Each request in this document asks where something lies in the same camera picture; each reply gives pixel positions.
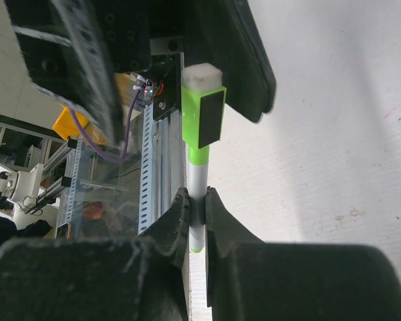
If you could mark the person in dark clothing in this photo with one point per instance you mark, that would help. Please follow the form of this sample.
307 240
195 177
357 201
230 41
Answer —
9 230

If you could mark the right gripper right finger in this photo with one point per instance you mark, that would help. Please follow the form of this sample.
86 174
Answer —
250 279

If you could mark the yellow storage bin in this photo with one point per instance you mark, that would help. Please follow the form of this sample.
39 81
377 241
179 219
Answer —
65 127

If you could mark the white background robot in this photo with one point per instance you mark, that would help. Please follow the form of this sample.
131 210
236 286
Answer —
19 190

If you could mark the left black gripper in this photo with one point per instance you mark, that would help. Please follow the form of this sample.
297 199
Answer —
71 49

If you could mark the aluminium front rail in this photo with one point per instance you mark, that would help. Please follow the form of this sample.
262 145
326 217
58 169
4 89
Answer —
173 150

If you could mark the slotted grey cable duct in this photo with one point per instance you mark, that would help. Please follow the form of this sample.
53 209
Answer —
148 188

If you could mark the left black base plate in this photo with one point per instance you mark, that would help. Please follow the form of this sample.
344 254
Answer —
166 72

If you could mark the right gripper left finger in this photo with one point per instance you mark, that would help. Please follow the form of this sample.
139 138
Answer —
117 278

